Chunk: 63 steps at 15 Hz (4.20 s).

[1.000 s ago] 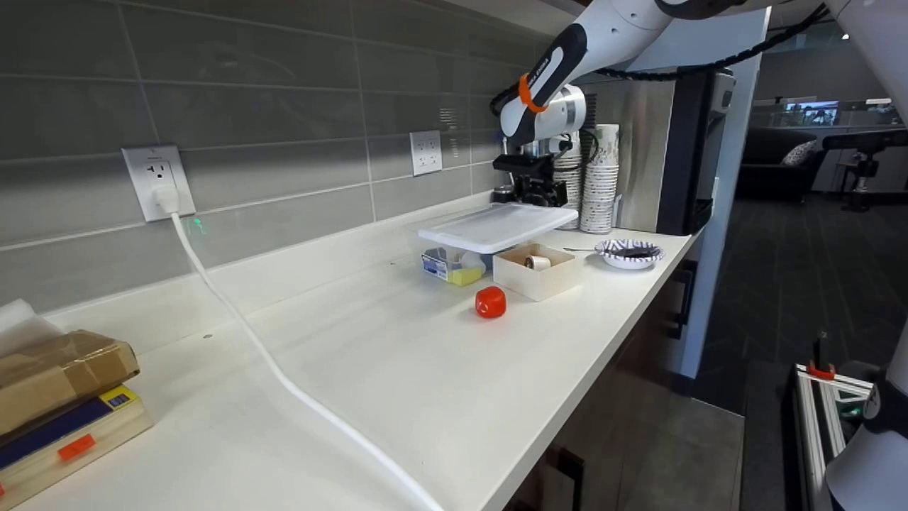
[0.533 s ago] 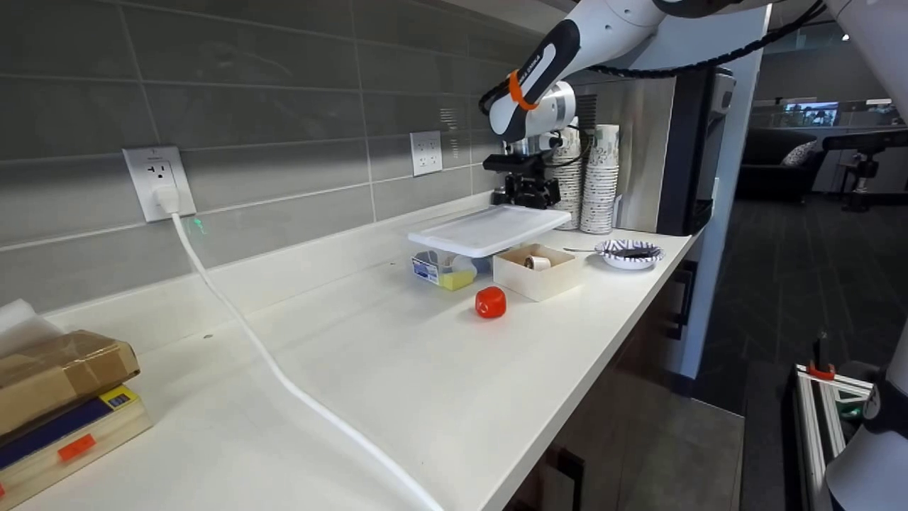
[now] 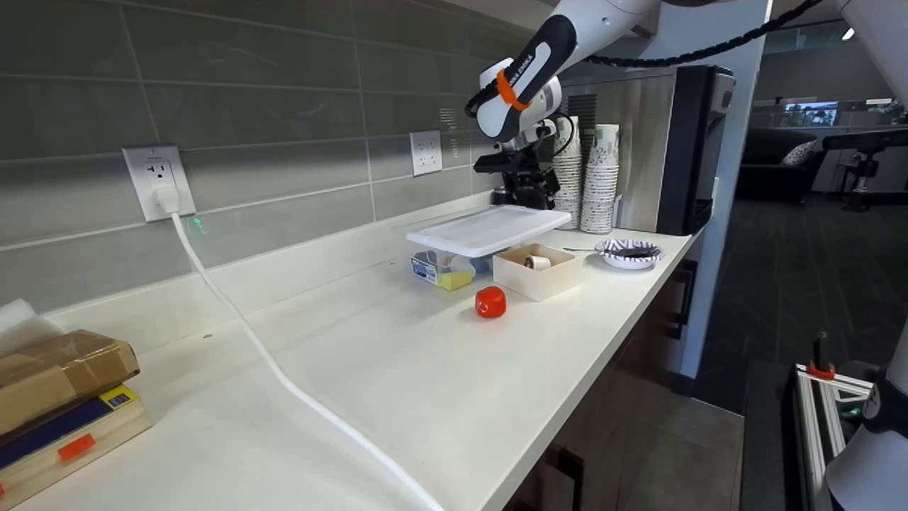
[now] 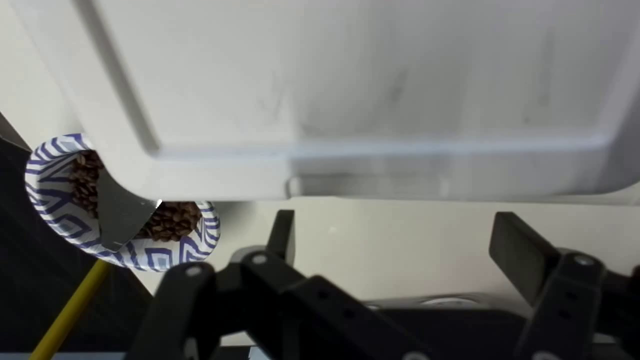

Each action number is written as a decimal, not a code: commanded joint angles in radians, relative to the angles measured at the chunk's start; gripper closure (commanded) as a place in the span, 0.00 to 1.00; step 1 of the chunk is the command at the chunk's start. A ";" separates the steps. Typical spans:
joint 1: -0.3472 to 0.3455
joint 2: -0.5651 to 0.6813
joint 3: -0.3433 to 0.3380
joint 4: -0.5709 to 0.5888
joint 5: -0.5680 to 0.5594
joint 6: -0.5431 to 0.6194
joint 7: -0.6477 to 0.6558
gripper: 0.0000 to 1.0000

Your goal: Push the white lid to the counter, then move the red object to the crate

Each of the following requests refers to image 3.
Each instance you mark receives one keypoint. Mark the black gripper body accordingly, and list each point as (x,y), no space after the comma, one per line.
(521,169)

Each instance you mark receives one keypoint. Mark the white plastic lid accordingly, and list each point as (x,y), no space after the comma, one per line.
(487,232)

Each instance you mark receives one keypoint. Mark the red block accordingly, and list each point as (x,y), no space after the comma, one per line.
(489,303)

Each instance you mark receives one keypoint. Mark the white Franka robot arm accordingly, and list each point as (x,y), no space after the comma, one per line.
(567,30)

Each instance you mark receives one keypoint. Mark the light wooden crate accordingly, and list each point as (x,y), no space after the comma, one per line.
(542,282)

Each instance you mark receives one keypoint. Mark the stack of paper cups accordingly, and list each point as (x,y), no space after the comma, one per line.
(567,175)
(603,179)

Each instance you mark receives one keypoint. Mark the white roll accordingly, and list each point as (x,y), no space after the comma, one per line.
(538,263)

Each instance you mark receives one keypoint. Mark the grey metal spoon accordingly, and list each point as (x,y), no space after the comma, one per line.
(589,248)

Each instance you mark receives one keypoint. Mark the blue sponge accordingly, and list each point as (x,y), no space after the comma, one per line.
(484,267)

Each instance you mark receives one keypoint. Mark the clear plastic container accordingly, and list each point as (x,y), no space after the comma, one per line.
(443,270)

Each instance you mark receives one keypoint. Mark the pale yellow sponge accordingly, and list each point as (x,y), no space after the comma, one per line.
(455,279)

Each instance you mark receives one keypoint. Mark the brown coffee beans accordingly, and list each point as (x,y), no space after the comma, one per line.
(630,252)

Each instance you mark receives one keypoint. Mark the blue patterned paper plate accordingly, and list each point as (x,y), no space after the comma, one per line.
(628,263)

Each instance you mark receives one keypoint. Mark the tall black appliance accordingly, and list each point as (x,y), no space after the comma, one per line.
(689,152)

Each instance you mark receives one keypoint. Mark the brown cardboard box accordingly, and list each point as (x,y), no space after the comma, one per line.
(57,374)

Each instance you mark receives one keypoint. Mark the flat box with blue label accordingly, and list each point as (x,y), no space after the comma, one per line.
(67,441)

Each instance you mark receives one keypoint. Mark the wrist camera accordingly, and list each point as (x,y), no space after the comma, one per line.
(540,103)

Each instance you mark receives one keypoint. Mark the white wall outlet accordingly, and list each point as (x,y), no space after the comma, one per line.
(426,154)
(157,179)

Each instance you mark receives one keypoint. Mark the aluminium frame rail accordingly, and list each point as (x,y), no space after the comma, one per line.
(819,416)

